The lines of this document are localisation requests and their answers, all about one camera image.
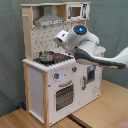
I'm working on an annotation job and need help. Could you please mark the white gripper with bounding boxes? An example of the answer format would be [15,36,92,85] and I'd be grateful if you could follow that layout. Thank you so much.
[53,30,68,47]

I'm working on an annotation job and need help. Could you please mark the small metal pot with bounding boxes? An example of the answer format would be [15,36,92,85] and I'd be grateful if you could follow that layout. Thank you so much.
[39,51,55,62]

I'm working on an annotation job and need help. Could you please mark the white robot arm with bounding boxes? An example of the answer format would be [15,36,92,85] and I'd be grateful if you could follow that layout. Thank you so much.
[53,24,128,69]

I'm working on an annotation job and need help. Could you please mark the wooden toy kitchen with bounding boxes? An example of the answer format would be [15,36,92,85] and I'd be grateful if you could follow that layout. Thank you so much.
[22,3,102,127]

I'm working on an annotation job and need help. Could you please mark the black stovetop with red burners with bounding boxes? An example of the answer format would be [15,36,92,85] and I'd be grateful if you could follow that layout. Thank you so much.
[34,53,71,66]

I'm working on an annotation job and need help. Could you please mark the grey range hood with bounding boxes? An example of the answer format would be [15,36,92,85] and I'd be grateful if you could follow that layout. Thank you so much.
[35,5,64,27]

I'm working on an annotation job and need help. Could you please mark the toy microwave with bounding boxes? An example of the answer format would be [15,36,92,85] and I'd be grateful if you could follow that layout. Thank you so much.
[67,3,90,21]

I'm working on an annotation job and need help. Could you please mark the red left stove knob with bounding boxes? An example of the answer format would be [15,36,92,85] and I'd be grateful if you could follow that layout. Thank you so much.
[54,73,60,79]

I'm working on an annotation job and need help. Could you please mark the grey ice dispenser panel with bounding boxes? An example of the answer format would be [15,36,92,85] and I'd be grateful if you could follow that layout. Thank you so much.
[87,66,96,83]

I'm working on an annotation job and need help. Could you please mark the toy oven door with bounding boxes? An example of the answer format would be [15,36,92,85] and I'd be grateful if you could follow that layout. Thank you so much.
[56,81,74,111]

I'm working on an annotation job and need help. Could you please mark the grey cupboard door handle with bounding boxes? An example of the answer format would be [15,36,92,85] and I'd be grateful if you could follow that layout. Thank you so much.
[82,76,87,90]

